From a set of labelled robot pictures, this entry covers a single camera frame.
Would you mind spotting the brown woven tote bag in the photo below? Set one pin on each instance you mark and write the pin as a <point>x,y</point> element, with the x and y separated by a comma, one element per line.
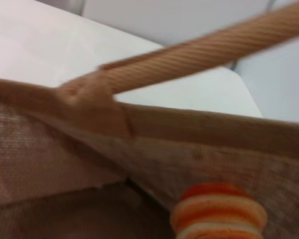
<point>214,129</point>

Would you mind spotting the orange striped bread roll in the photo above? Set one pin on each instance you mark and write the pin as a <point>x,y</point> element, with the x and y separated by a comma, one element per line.
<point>216,211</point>

